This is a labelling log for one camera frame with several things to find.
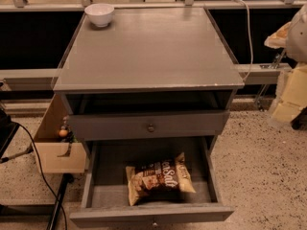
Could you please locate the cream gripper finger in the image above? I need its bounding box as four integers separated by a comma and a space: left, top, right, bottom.
264, 22, 291, 49
272, 63, 307, 123

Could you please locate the brown chip bag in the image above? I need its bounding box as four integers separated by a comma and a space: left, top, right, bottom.
126, 152, 195, 206

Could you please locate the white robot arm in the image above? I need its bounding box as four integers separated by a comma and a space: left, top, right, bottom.
264, 5, 307, 123

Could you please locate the closed grey upper drawer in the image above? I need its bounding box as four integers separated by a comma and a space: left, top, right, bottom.
68, 110, 229, 141

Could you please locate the open grey middle drawer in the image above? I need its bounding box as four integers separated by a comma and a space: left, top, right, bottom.
70, 137, 234, 228

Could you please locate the grey wooden cabinet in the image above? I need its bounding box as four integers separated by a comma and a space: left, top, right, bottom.
52, 6, 246, 165

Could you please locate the white ceramic bowl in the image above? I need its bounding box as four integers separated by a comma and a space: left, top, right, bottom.
84, 3, 115, 27

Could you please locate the small orange ball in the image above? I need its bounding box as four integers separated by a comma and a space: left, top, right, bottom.
59, 129, 68, 137

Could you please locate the black stand left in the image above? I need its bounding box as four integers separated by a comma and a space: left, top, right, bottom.
0, 109, 19, 158

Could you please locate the grey metal rail beam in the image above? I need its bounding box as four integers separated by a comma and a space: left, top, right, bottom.
234, 63, 292, 85

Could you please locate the white cable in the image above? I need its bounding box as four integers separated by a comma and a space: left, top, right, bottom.
232, 0, 254, 81

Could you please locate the black cable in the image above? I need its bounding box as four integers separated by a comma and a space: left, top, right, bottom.
0, 121, 69, 230

